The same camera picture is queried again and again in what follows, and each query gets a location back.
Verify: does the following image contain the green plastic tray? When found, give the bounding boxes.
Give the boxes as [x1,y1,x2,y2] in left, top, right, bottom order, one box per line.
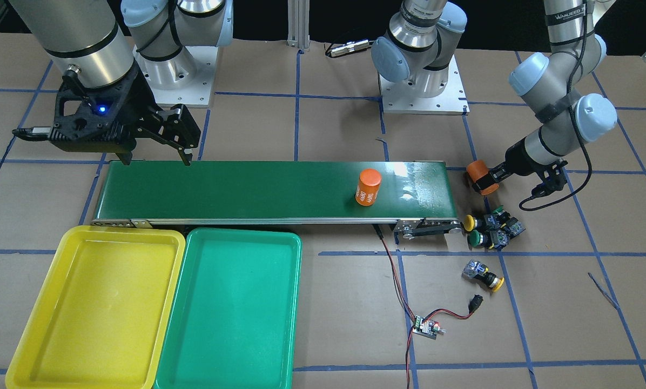
[153,227,302,388]

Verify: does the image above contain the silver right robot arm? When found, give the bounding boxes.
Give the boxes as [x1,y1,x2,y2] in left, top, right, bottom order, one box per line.
[12,1,234,165]

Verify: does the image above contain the green conveyor belt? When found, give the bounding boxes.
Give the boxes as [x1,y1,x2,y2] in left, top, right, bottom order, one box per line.
[92,160,461,239]

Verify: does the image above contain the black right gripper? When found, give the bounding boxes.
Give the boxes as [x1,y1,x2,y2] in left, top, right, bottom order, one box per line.
[48,69,200,166]

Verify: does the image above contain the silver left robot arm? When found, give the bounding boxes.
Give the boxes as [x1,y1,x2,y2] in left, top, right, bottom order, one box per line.
[372,1,617,198]

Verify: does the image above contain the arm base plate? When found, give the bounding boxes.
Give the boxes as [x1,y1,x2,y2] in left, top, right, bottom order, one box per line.
[134,46,221,108]
[378,56,470,115]

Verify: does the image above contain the plain orange cylinder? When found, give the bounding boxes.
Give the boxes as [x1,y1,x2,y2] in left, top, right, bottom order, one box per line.
[466,159,492,196]

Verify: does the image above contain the small motor controller board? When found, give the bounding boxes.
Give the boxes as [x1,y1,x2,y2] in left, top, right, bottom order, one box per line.
[412,315,446,340]

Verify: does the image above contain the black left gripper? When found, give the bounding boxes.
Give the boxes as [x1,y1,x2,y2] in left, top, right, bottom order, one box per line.
[485,138,546,193]

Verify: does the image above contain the yellow plastic tray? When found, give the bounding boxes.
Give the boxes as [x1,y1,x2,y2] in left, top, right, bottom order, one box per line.
[5,226,185,388]

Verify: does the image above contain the yellow push button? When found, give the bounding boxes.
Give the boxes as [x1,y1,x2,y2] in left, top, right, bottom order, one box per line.
[462,214,499,232]

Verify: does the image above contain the aluminium frame post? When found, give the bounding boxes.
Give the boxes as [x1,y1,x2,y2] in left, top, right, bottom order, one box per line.
[287,0,310,51]

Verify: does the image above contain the yellow push button apart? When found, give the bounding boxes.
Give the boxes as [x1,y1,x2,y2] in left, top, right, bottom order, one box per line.
[462,260,505,293]

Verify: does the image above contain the orange cylinder with label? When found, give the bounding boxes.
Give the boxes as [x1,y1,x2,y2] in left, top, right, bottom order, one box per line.
[355,168,382,206]

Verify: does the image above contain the red black power cable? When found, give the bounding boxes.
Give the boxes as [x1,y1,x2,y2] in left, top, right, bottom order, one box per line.
[372,224,485,389]

